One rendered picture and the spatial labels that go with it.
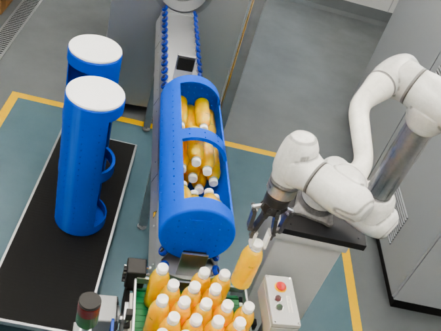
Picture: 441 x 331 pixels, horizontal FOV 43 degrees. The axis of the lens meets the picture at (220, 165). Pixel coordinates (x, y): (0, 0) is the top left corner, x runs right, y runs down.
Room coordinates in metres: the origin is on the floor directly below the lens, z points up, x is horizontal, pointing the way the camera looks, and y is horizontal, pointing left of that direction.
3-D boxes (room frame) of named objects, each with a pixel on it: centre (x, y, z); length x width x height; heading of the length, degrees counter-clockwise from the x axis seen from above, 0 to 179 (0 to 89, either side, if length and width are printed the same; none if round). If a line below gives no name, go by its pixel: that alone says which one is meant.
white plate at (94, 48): (2.51, 0.82, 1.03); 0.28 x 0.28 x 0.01
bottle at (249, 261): (1.23, -0.19, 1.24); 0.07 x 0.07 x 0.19
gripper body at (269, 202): (1.23, -0.19, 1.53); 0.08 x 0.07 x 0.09; 106
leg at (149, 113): (3.30, 0.62, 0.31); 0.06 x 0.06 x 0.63; 16
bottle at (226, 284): (1.28, -0.13, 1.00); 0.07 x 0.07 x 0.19
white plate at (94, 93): (2.14, 0.67, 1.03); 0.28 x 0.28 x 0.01
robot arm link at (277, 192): (1.23, -0.19, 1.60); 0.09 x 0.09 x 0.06
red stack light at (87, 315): (0.90, 0.23, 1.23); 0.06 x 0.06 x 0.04
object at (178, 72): (2.65, 0.36, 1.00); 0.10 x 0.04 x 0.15; 106
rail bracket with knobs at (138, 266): (1.27, 0.17, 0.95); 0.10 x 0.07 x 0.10; 106
